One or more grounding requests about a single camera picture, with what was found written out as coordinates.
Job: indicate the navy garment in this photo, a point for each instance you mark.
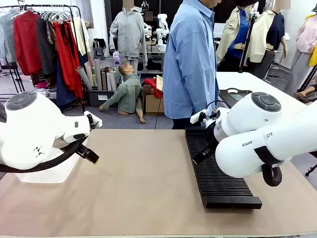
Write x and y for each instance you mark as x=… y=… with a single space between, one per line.
x=65 y=89

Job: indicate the tall grey paper roll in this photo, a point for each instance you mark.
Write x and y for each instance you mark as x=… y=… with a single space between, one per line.
x=97 y=74

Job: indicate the red cloth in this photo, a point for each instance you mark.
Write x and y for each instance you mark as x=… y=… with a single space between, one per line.
x=153 y=86

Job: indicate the black clothes rack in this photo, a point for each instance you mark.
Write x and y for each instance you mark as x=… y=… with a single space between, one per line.
x=62 y=5

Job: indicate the mannequin cream and navy top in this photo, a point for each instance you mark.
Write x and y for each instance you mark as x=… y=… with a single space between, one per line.
x=262 y=37

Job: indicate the person torso blue shirt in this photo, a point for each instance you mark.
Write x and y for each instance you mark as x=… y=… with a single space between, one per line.
x=188 y=62

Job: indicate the cardboard box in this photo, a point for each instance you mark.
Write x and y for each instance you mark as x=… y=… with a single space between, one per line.
x=153 y=105

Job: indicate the mannequin pink sweater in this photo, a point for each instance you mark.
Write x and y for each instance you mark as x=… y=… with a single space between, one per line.
x=305 y=34

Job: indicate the mannequin torso green sweater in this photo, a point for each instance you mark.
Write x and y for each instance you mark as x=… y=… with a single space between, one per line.
x=127 y=91

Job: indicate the mannequin grey hoodie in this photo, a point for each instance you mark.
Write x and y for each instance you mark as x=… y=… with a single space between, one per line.
x=128 y=32

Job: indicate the black tripod leg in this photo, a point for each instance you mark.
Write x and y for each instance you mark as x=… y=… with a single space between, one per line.
x=312 y=169

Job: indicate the red dress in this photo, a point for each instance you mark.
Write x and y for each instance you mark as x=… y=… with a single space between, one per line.
x=67 y=62

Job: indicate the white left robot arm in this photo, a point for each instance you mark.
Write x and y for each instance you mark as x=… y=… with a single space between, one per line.
x=32 y=129

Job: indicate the right arm white wrist camera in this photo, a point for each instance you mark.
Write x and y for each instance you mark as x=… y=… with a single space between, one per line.
x=198 y=117

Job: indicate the black garment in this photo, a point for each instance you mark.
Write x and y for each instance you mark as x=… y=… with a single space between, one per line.
x=47 y=49

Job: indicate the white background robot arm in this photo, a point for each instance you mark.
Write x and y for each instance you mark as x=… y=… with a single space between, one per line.
x=162 y=29

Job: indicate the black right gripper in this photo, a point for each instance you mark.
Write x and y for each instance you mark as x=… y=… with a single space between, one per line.
x=213 y=138

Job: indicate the white table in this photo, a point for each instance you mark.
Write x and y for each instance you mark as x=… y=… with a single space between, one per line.
x=237 y=80

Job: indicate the mannequin beige jacket blue shirt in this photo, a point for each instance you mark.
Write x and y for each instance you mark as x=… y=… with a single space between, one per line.
x=234 y=32

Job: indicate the black tripod pole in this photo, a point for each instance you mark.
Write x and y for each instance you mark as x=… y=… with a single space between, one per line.
x=247 y=42

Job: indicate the grey garment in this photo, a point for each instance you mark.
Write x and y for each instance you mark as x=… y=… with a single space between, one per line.
x=7 y=37

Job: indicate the red shirt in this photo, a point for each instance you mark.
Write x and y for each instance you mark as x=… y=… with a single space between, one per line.
x=27 y=42

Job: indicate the cream garment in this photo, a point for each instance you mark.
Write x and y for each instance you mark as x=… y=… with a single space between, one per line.
x=79 y=37

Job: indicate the black slotted PCB rack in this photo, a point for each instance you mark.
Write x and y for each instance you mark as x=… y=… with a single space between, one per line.
x=218 y=188

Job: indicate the black storage bin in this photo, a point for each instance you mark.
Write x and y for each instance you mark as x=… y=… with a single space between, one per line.
x=101 y=98

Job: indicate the beige paper roll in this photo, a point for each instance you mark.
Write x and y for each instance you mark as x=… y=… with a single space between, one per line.
x=89 y=73

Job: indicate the dark grey cloth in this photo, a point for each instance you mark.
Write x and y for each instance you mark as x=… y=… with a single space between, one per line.
x=2 y=114

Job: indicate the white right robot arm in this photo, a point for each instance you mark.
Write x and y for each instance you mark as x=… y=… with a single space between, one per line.
x=262 y=129

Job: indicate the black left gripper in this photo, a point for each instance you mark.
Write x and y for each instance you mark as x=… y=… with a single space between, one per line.
x=80 y=146

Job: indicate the clear plastic box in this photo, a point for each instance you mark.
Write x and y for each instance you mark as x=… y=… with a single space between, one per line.
x=57 y=168

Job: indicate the yellow garment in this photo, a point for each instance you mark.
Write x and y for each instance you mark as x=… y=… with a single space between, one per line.
x=313 y=57

